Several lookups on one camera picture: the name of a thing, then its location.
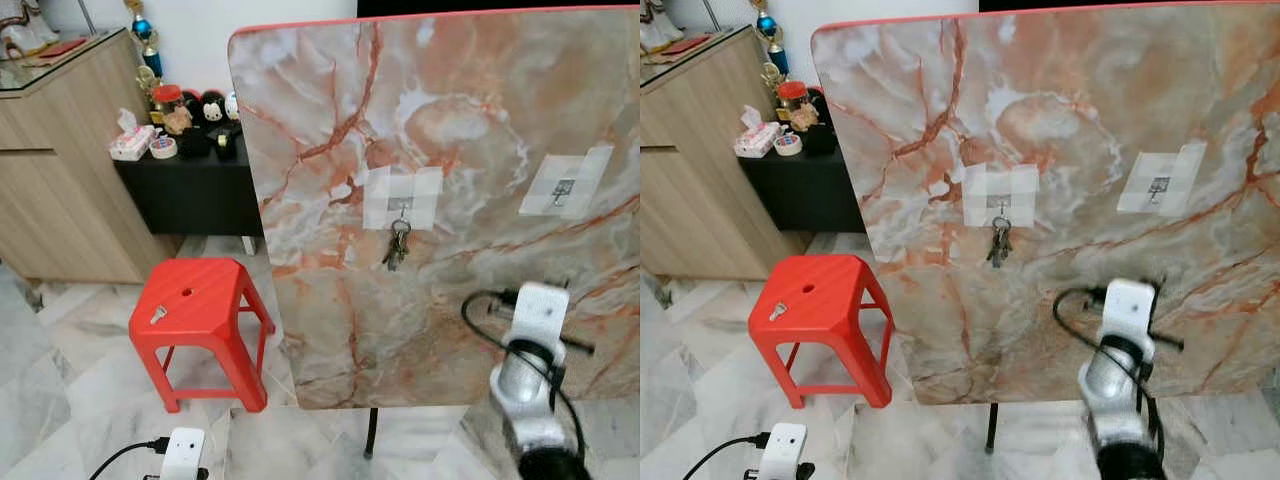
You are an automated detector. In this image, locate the bunch of silver keys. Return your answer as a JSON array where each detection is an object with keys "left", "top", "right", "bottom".
[
  {"left": 987, "top": 215, "right": 1013, "bottom": 268},
  {"left": 382, "top": 217, "right": 412, "bottom": 271}
]

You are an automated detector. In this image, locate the clear tape patch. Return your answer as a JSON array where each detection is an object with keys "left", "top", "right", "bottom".
[
  {"left": 520, "top": 145, "right": 613, "bottom": 218},
  {"left": 962, "top": 163, "right": 1041, "bottom": 228},
  {"left": 1117, "top": 140, "right": 1208, "bottom": 216},
  {"left": 362, "top": 166, "right": 443, "bottom": 231}
]

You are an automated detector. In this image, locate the red plastic stool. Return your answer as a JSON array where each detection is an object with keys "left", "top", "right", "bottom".
[
  {"left": 747, "top": 254, "right": 894, "bottom": 409},
  {"left": 128, "top": 257, "right": 276, "bottom": 413}
]

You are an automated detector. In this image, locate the light wood cabinet glass top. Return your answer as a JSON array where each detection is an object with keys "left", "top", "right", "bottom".
[
  {"left": 640, "top": 25, "right": 809, "bottom": 281},
  {"left": 0, "top": 28, "right": 181, "bottom": 284}
]

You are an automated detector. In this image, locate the orange marble folding table top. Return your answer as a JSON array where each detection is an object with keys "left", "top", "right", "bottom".
[
  {"left": 810, "top": 0, "right": 1280, "bottom": 406},
  {"left": 228, "top": 5, "right": 641, "bottom": 411}
]

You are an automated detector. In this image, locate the black low tv console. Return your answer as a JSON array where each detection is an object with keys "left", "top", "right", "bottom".
[
  {"left": 738, "top": 150, "right": 867, "bottom": 251},
  {"left": 113, "top": 150, "right": 263, "bottom": 254}
]

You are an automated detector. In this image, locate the pink white tissue pack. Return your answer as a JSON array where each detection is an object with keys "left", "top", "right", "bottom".
[
  {"left": 108, "top": 108, "right": 156, "bottom": 161},
  {"left": 733, "top": 105, "right": 783, "bottom": 158}
]

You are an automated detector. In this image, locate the black television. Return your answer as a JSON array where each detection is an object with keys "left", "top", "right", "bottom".
[
  {"left": 357, "top": 0, "right": 641, "bottom": 18},
  {"left": 978, "top": 0, "right": 1280, "bottom": 13}
]

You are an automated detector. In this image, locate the clear jar red lid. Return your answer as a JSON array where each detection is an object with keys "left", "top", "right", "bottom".
[
  {"left": 777, "top": 80, "right": 813, "bottom": 131},
  {"left": 152, "top": 85, "right": 193, "bottom": 136}
]

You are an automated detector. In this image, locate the brown cardboard sheet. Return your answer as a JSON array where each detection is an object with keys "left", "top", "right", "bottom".
[
  {"left": 668, "top": 32, "right": 726, "bottom": 59},
  {"left": 30, "top": 35, "right": 101, "bottom": 63}
]

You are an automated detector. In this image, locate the white figurine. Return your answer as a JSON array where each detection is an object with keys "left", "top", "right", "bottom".
[
  {"left": 0, "top": 0, "right": 61, "bottom": 56},
  {"left": 640, "top": 0, "right": 686, "bottom": 51}
]

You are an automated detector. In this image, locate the trophy with blue ball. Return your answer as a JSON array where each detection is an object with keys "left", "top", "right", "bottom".
[
  {"left": 752, "top": 0, "right": 791, "bottom": 76},
  {"left": 122, "top": 0, "right": 164, "bottom": 79}
]

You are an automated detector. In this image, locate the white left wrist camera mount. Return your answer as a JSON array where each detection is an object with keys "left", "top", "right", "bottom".
[
  {"left": 757, "top": 423, "right": 807, "bottom": 480},
  {"left": 160, "top": 428, "right": 206, "bottom": 480}
]

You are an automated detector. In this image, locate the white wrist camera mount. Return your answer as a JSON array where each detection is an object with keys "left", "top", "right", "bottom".
[
  {"left": 1100, "top": 278, "right": 1158, "bottom": 346},
  {"left": 757, "top": 423, "right": 807, "bottom": 480},
  {"left": 160, "top": 428, "right": 206, "bottom": 480},
  {"left": 510, "top": 283, "right": 571, "bottom": 351}
]

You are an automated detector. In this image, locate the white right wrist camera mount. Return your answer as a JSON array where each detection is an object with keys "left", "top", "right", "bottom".
[
  {"left": 510, "top": 283, "right": 571, "bottom": 351},
  {"left": 1100, "top": 278, "right": 1158, "bottom": 346}
]

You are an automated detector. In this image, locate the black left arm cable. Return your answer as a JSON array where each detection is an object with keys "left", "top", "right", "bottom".
[
  {"left": 90, "top": 437, "right": 171, "bottom": 480},
  {"left": 683, "top": 432, "right": 771, "bottom": 480}
]

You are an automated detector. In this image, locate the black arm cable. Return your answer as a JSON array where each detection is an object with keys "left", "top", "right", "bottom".
[
  {"left": 683, "top": 432, "right": 771, "bottom": 480},
  {"left": 462, "top": 288, "right": 589, "bottom": 461},
  {"left": 1052, "top": 286, "right": 1166, "bottom": 456},
  {"left": 90, "top": 437, "right": 171, "bottom": 480}
]

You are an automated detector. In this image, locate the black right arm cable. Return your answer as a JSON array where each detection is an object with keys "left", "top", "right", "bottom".
[
  {"left": 1052, "top": 286, "right": 1166, "bottom": 456},
  {"left": 462, "top": 288, "right": 589, "bottom": 461}
]

